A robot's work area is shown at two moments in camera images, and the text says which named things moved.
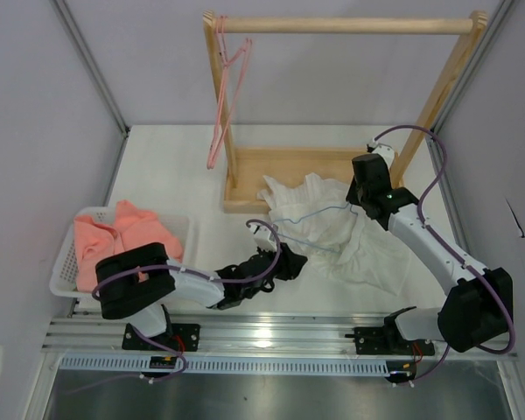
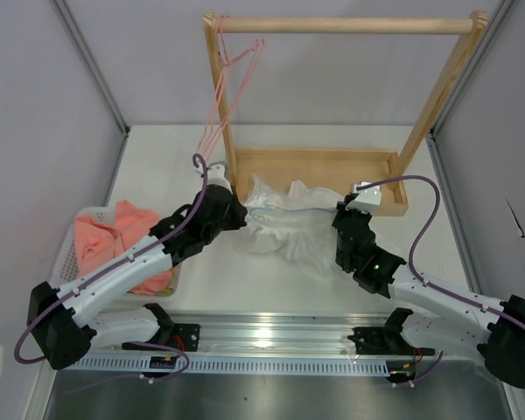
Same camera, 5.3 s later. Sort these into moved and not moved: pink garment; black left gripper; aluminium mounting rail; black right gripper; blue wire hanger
Moved: blue wire hanger; black right gripper; black left gripper
Not moved: aluminium mounting rail; pink garment
